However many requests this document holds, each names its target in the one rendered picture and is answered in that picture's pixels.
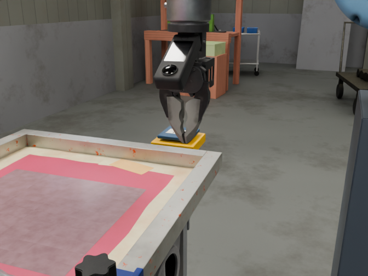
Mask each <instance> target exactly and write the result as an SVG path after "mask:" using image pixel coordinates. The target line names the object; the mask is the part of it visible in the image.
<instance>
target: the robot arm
mask: <svg viewBox="0 0 368 276"><path fill-rule="evenodd" d="M335 2H336V4H337V5H338V7H339V8H340V10H341V11H342V12H343V14H344V15H345V16H346V17H347V18H349V19H350V20H352V21H353V22H354V23H356V24H357V25H359V26H361V27H363V28H366V29H368V0H335ZM164 8H166V19H167V20H168V21H170V23H168V32H178V34H176V35H174V37H173V39H172V41H171V43H170V45H169V47H168V49H167V51H166V53H165V55H164V57H163V59H162V61H161V63H160V65H159V67H158V69H157V71H156V73H155V75H154V77H153V80H154V83H155V86H156V88H157V89H159V98H160V102H161V104H162V107H163V110H164V112H165V115H166V117H167V118H168V120H169V123H170V125H171V127H172V129H173V131H174V132H175V134H176V136H177V137H178V138H179V140H180V141H181V142H182V143H185V144H187V143H189V142H190V141H191V140H192V138H193V137H194V135H195V134H196V132H197V130H198V128H199V125H200V123H201V121H202V117H203V115H204V113H205V111H206V109H207V107H208V105H209V102H210V90H209V87H210V88H211V87H212V86H213V85H214V68H215V58H214V57H206V32H209V23H207V22H208V21H210V20H211V0H166V2H165V3H164ZM209 69H210V77H209ZM211 71H212V80H211ZM180 93H189V95H190V97H193V96H194V98H193V99H191V100H189V101H188V102H186V107H185V108H184V101H183V100H182V99H181V96H180ZM185 110H186V112H187V121H186V123H185V125H186V131H184V129H183V123H184V120H183V118H184V116H185Z"/></svg>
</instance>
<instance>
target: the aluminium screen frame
mask: <svg viewBox="0 0 368 276"><path fill-rule="evenodd" d="M26 146H32V147H40V148H48V149H53V150H61V151H69V152H77V153H85V154H93V155H97V156H105V157H113V158H122V159H130V160H137V161H142V162H150V163H158V164H166V165H174V166H182V167H187V168H194V169H193V170H192V171H191V172H190V174H189V175H188V176H187V177H186V179H185V180H184V182H183V183H182V184H181V185H180V187H179V188H178V189H177V190H176V192H175V193H174V194H173V195H172V197H171V198H170V199H169V200H168V202H167V203H166V204H165V205H164V207H163V208H162V209H161V211H160V212H159V213H158V215H157V216H156V217H155V218H154V220H153V221H152V222H151V223H150V225H149V226H148V227H147V228H146V230H145V231H144V232H143V234H142V235H141V236H140V238H139V239H138V240H137V241H136V243H135V244H134V245H133V247H132V248H131V249H130V250H129V252H128V253H127V254H126V255H125V256H124V258H123V259H122V260H121V262H120V263H119V264H118V266H117V267H116V268H118V269H123V270H126V271H131V272H134V271H135V269H136V268H142V269H143V276H154V275H155V273H156V271H157V270H158V268H159V267H160V265H161V264H162V262H163V260H164V259H165V257H166V255H167V254H168V252H169V251H170V249H171V247H172V246H173V244H174V242H175V241H176V239H177V237H178V236H179V235H180V233H181V231H182V230H183V228H184V226H185V225H186V223H187V222H188V220H189V218H190V217H191V215H192V214H193V212H194V210H195V209H196V207H197V206H198V204H199V202H200V201H201V199H202V197H203V196H204V194H205V192H206V191H207V190H208V188H209V186H210V185H211V183H212V181H213V180H214V178H215V176H216V175H217V173H218V172H219V170H220V169H221V167H222V152H213V151H203V150H198V149H189V148H180V147H171V146H162V145H153V144H148V143H139V142H130V141H121V140H112V139H103V138H98V137H88V136H79V135H71V134H62V133H52V132H47V131H38V130H29V129H22V130H20V131H18V132H16V133H13V134H11V135H8V136H6V137H4V138H2V139H0V159H2V158H4V157H6V156H8V155H10V154H12V153H14V152H16V151H18V150H20V149H22V148H24V147H26Z"/></svg>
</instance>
